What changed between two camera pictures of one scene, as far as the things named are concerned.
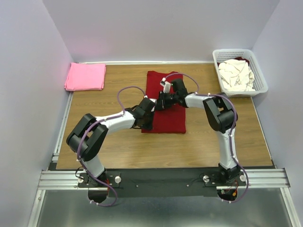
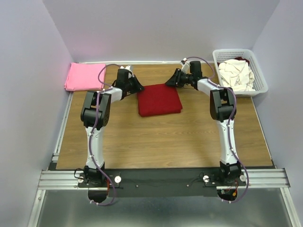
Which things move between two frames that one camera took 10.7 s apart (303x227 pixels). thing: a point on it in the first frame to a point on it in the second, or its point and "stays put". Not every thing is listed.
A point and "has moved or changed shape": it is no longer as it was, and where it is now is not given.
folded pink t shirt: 85,76 stays put
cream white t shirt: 236,75 stays put
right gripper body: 167,99 to 182,78
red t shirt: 170,120 has moved or changed shape
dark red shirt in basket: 241,58 stays put
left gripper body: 147,124 to 132,85
